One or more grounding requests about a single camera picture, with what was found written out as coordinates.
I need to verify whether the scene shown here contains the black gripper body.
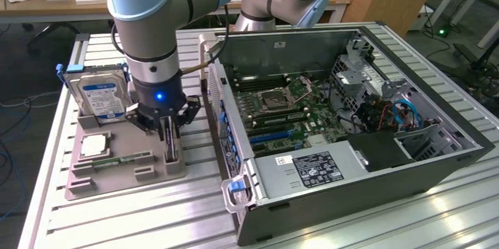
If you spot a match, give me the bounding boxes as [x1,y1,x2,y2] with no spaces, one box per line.
[130,70,188,119]

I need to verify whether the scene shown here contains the grey parts rack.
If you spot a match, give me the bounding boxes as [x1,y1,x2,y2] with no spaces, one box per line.
[64,108,188,202]

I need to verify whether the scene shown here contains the hard disk blue label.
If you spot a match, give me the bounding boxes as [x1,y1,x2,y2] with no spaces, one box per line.
[62,68,132,125]

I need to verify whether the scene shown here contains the green RAM stick white label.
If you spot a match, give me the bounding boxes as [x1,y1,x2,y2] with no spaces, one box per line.
[92,151,152,168]

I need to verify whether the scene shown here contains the silver CPU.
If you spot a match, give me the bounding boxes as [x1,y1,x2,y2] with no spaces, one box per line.
[80,136,110,158]

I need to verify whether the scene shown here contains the CPU socket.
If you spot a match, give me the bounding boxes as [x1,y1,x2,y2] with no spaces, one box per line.
[258,88,292,113]

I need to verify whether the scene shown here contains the black expansion slot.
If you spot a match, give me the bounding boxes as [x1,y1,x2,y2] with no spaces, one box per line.
[248,126,297,140]

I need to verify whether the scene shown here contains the green RAM stick black chips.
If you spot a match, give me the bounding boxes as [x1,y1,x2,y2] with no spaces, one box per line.
[254,111,308,129]

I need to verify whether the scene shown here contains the blue expansion slot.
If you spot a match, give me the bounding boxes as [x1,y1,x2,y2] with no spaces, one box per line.
[248,130,300,147]

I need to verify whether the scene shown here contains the blue disk caddy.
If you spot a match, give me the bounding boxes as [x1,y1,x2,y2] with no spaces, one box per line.
[54,61,130,91]

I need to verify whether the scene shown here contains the silver socket cover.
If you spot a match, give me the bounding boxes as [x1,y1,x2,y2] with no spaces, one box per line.
[285,75,313,106]

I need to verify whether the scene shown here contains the green motherboard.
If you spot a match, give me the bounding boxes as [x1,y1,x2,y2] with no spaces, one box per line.
[229,64,352,158]

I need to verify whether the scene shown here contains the grey power supply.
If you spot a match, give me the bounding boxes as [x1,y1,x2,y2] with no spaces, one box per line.
[252,140,369,199]

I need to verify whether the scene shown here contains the black chair base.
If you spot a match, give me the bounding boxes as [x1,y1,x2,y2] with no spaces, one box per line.
[22,22,81,56]

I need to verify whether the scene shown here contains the grey metal disk bay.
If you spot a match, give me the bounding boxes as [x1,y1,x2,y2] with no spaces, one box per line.
[329,53,390,115]

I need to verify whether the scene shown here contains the black plastic shroud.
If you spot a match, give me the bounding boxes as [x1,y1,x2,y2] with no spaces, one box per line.
[348,130,417,173]

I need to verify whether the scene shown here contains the black open PC case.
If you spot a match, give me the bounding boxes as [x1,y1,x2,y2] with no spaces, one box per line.
[197,25,496,247]

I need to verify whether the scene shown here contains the black floor stand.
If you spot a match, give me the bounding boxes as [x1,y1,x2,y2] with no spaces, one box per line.
[450,43,499,92]

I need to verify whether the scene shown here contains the blue wire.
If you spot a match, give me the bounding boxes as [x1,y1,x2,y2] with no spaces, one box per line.
[390,99,422,133]

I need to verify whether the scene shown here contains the grey metal drive bracket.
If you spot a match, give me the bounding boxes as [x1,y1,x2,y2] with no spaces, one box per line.
[393,123,474,164]

